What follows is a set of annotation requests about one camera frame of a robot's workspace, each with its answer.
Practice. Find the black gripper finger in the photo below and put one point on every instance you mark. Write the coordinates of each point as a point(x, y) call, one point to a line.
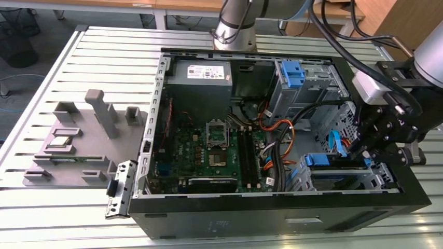
point(369, 129)
point(391, 153)

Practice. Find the metal disk bay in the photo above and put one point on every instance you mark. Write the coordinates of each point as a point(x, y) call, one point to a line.
point(339, 172)

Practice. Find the metal drive cage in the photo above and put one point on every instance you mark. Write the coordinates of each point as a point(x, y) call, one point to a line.
point(311, 90)

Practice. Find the blue drive latch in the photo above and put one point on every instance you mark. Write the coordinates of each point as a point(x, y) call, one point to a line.
point(292, 75)

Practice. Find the black RAM slot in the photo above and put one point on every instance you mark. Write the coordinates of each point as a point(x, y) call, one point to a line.
point(243, 155)
point(255, 155)

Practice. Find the CPU socket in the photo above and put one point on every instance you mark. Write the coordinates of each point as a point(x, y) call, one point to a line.
point(217, 135)

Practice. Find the wooden cabinet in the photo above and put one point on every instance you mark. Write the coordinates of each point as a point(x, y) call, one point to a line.
point(397, 15)

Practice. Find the wooden top desk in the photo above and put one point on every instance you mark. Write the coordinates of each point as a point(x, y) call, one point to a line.
point(103, 6)
point(356, 14)

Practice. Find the square chipset chip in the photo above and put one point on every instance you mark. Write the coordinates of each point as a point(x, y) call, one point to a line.
point(217, 159)

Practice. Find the grey power supply unit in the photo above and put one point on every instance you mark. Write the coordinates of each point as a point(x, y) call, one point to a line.
point(200, 103)

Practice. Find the black open PC case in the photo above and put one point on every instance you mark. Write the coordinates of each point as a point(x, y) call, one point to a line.
point(241, 220)

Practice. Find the black graphics card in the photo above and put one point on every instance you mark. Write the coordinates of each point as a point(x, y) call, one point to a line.
point(211, 184)

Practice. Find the green Dell motherboard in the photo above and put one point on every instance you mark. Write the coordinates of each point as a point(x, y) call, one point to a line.
point(187, 145)

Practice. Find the grey parts rack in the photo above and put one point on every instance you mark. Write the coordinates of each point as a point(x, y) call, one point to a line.
point(89, 145)

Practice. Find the green RAM stick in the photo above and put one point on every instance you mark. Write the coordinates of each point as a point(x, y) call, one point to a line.
point(66, 160)

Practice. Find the silver CPU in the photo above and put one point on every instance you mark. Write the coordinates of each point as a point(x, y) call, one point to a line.
point(58, 142)

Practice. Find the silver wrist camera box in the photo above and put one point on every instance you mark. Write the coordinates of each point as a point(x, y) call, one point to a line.
point(369, 88)

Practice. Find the hinged metal slot bracket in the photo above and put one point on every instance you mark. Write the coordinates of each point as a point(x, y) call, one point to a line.
point(125, 179)

